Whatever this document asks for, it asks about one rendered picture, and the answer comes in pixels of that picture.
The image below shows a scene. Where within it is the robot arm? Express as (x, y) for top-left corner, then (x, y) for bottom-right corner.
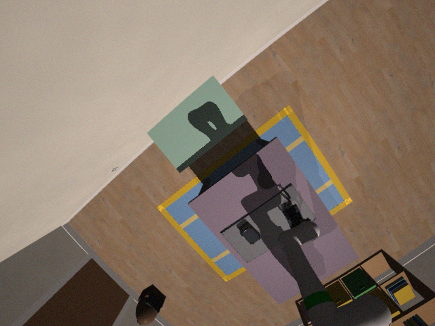
(278, 220), (392, 326)

